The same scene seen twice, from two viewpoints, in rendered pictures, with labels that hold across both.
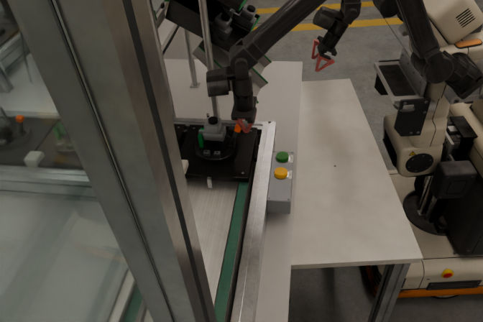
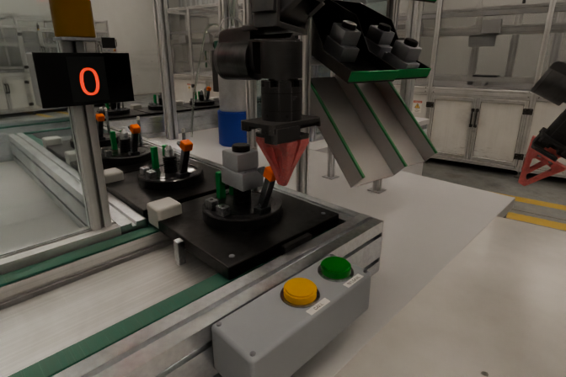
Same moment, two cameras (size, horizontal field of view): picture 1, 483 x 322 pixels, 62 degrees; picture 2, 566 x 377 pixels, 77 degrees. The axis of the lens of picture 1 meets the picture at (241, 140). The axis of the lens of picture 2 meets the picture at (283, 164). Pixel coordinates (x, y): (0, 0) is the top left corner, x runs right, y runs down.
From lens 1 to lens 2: 0.88 m
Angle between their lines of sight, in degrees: 38
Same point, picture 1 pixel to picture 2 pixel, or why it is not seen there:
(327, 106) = (531, 261)
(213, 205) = (148, 291)
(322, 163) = (452, 350)
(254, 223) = (124, 360)
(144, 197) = not seen: outside the picture
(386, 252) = not seen: outside the picture
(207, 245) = (33, 351)
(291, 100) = (457, 230)
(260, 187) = (234, 299)
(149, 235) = not seen: outside the picture
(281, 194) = (252, 332)
